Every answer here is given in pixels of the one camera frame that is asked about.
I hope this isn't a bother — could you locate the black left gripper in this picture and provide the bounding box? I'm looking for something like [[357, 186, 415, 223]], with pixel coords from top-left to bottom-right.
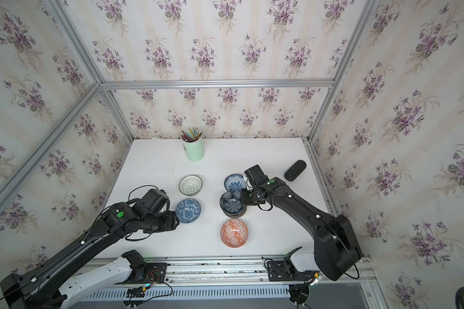
[[140, 212, 183, 234]]

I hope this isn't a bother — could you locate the orange patterned bowl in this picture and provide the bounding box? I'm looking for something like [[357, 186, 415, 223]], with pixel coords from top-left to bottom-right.
[[220, 219, 249, 248]]

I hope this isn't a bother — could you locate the aluminium front rail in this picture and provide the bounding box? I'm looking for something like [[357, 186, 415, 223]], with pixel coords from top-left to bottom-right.
[[53, 254, 376, 288]]

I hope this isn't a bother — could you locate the blue floral swirl bowl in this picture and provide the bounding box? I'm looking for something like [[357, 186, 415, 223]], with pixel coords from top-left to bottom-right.
[[175, 198, 202, 224]]

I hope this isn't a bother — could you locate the pink striped bowl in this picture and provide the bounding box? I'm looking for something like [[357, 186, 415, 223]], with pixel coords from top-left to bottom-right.
[[224, 209, 246, 218]]

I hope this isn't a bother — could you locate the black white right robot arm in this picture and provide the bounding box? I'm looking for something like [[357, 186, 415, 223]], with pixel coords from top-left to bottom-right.
[[241, 165, 363, 281]]

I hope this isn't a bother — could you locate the white slotted cable duct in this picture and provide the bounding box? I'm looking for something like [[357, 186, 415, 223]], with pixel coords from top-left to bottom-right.
[[82, 284, 290, 302]]

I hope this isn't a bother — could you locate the colourful sticks bundle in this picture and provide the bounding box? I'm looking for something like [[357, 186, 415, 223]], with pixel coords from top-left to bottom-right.
[[180, 127, 202, 143]]

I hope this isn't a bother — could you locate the mint green cup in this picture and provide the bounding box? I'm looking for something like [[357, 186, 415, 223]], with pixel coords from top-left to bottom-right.
[[183, 137, 204, 162]]

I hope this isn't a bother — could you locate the white green patterned bowl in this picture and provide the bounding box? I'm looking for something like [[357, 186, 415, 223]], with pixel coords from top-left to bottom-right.
[[179, 175, 203, 196]]

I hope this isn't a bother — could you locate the dark navy petal bowl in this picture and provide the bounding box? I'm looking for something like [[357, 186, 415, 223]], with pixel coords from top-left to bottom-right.
[[220, 191, 246, 213]]

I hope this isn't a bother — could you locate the blue rose bowl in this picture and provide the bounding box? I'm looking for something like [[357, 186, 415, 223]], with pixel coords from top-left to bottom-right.
[[224, 174, 246, 193]]

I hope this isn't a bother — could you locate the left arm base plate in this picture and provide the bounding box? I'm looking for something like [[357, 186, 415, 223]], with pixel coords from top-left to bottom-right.
[[119, 250, 168, 284]]

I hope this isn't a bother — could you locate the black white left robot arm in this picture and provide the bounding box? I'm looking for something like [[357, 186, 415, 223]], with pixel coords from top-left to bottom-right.
[[0, 188, 179, 308]]

